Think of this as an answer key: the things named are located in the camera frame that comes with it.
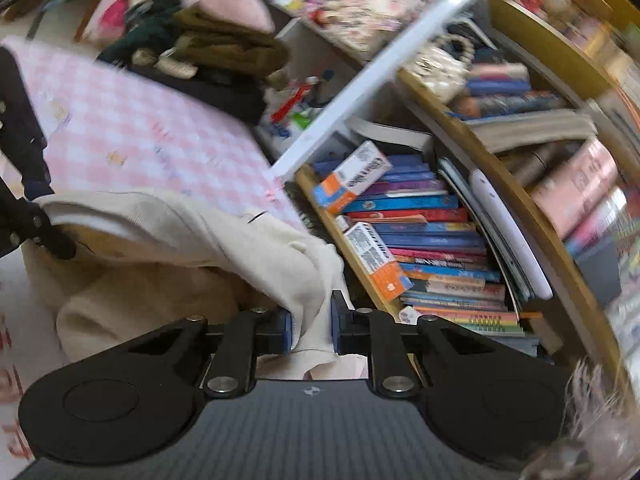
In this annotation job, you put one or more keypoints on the cream t-shirt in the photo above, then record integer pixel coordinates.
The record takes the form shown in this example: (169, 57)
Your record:
(147, 259)

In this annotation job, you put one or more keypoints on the row of colourful books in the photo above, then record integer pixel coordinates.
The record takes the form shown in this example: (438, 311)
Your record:
(432, 230)

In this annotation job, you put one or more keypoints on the white tablet device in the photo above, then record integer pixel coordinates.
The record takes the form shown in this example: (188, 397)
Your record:
(511, 233)

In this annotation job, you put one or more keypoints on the wooden bookshelf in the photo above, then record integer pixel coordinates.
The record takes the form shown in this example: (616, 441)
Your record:
(577, 325)

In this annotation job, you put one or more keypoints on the pink checkered desk mat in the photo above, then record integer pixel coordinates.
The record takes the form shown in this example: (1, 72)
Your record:
(108, 131)

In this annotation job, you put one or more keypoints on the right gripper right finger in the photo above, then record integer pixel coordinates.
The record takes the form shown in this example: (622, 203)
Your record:
(385, 343)

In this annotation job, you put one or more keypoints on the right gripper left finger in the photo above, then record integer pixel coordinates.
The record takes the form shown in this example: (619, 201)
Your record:
(251, 334)

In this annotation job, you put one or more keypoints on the white orange usmile box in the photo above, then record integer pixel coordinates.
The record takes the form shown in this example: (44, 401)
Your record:
(351, 178)

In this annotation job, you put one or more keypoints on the flat white orange box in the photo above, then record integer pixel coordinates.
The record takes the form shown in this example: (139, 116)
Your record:
(380, 264)

